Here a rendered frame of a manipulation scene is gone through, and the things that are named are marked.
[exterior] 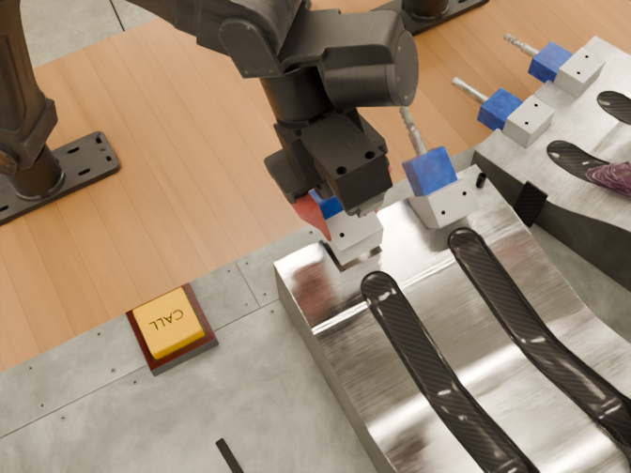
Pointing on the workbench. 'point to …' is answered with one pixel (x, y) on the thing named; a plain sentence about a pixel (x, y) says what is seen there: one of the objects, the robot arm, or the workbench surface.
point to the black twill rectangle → (530, 203)
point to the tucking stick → (228, 456)
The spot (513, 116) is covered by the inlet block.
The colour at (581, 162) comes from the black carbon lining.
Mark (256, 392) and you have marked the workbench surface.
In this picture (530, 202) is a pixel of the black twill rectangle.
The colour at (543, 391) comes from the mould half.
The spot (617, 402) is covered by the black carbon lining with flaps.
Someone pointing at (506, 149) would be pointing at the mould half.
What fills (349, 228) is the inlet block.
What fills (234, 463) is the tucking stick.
